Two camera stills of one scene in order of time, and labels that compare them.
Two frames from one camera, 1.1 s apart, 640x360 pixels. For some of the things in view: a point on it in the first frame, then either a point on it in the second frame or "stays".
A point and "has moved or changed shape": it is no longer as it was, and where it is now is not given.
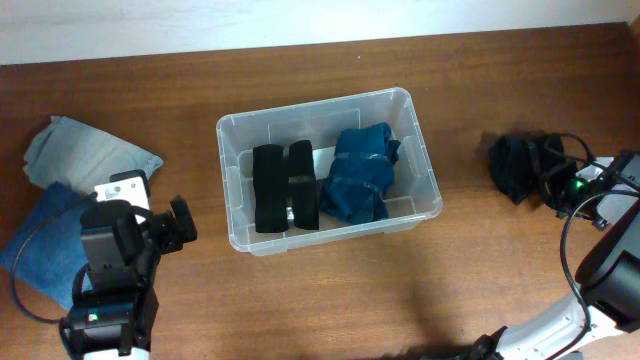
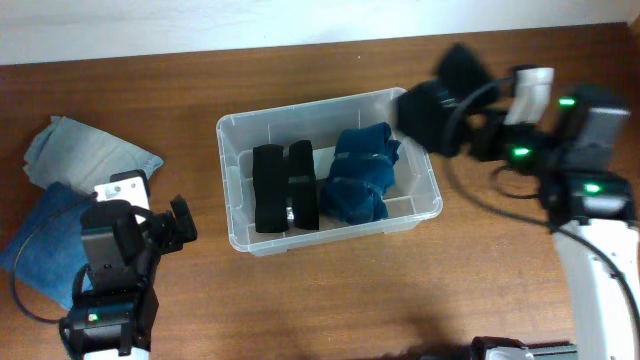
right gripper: x=562 y=211 → x=487 y=145
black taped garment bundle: x=523 y=165 has moved or changed shape
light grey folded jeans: x=70 y=153 stays
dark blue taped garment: x=361 y=174 stays
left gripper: x=176 y=234 stays
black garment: x=284 y=175 stays
